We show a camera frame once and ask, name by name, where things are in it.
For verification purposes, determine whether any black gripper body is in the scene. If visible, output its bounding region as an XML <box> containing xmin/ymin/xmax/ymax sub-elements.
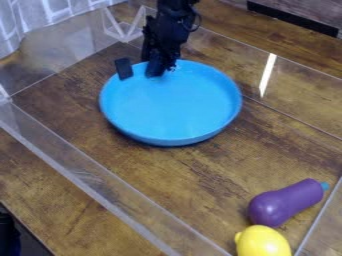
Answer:
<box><xmin>141</xmin><ymin>8</ymin><xmax>198</xmax><ymax>60</ymax></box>

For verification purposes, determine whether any purple toy eggplant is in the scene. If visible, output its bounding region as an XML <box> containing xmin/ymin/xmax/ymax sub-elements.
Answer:
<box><xmin>247</xmin><ymin>178</ymin><xmax>330</xmax><ymax>228</ymax></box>

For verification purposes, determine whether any white patterned curtain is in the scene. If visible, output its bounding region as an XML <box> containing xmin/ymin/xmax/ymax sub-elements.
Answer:
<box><xmin>0</xmin><ymin>0</ymin><xmax>127</xmax><ymax>59</ymax></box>

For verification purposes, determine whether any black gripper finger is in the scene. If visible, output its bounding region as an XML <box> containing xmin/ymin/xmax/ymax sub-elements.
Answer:
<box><xmin>159</xmin><ymin>53</ymin><xmax>180</xmax><ymax>74</ymax></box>
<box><xmin>141</xmin><ymin>48</ymin><xmax>164</xmax><ymax>78</ymax></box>

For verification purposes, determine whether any small black tab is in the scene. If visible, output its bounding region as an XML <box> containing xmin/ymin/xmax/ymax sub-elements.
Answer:
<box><xmin>115</xmin><ymin>58</ymin><xmax>133</xmax><ymax>80</ymax></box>

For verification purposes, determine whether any clear acrylic enclosure wall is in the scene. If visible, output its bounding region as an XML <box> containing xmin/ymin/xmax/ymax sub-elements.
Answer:
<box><xmin>0</xmin><ymin>6</ymin><xmax>342</xmax><ymax>256</ymax></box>

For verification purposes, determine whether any blue round plate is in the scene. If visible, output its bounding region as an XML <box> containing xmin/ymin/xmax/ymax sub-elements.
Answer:
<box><xmin>99</xmin><ymin>60</ymin><xmax>243</xmax><ymax>147</ymax></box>

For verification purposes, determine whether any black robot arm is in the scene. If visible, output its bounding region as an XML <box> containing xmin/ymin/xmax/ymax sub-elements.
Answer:
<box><xmin>141</xmin><ymin>0</ymin><xmax>202</xmax><ymax>78</ymax></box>

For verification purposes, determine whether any yellow toy lemon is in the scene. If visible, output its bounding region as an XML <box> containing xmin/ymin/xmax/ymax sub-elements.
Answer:
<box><xmin>234</xmin><ymin>225</ymin><xmax>292</xmax><ymax>256</ymax></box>

